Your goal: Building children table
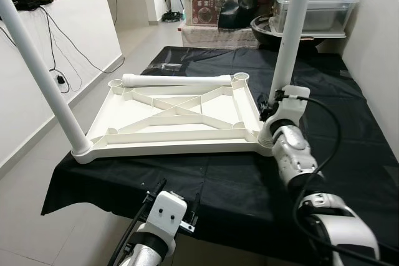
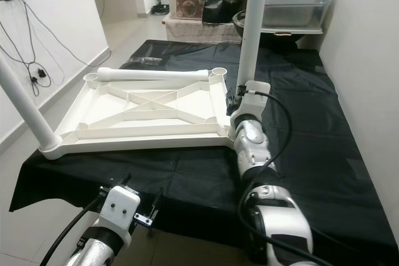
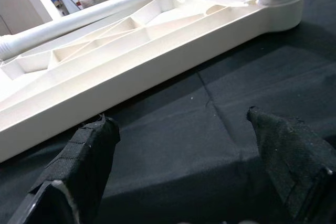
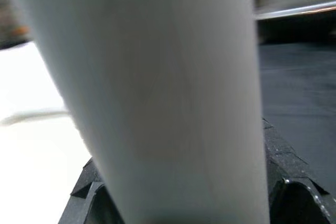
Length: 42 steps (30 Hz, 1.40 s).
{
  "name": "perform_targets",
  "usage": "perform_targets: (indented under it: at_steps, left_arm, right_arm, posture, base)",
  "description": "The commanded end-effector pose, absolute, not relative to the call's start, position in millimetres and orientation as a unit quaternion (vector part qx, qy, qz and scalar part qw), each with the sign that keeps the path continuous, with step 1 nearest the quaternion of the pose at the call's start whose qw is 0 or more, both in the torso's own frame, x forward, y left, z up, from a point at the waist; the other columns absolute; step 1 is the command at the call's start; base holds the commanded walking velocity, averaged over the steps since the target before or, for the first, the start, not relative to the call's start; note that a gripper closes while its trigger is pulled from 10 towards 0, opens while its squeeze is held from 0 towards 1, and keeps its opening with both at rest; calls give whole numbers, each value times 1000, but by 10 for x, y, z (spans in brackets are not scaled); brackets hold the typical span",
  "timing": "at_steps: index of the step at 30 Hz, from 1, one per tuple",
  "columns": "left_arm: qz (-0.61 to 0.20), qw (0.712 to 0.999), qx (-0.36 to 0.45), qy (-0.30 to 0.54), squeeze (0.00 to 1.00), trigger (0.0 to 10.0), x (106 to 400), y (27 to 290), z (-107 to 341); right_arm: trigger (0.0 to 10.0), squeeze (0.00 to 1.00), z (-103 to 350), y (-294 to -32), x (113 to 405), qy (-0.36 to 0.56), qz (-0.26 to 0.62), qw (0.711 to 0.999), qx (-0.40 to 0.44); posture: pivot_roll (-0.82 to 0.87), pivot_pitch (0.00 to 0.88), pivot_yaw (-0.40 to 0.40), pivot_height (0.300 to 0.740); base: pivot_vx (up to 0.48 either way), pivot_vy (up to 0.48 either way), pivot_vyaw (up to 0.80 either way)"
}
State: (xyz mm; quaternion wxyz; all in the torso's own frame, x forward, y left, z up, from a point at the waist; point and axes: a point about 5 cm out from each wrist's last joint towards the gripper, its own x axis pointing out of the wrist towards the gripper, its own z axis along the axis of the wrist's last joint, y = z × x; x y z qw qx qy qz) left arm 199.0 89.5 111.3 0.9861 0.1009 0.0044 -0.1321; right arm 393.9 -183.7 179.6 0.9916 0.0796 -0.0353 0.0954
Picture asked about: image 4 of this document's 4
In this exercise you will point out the white plastic table leg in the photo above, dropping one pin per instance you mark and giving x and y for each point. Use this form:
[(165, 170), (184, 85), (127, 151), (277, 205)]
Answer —
[(157, 90)]

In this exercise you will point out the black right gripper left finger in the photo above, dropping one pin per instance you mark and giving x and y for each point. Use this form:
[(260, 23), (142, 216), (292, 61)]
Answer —
[(89, 200)]

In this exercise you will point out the black table cloth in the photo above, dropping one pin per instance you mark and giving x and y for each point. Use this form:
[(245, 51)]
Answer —
[(302, 90)]

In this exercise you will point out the black round pan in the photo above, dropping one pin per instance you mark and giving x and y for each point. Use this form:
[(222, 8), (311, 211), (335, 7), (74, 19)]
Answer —
[(288, 31)]

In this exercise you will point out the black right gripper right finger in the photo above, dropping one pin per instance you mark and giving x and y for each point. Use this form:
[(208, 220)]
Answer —
[(288, 171)]

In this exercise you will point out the orange object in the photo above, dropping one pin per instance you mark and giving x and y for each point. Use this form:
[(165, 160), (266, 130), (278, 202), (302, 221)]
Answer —
[(21, 30)]

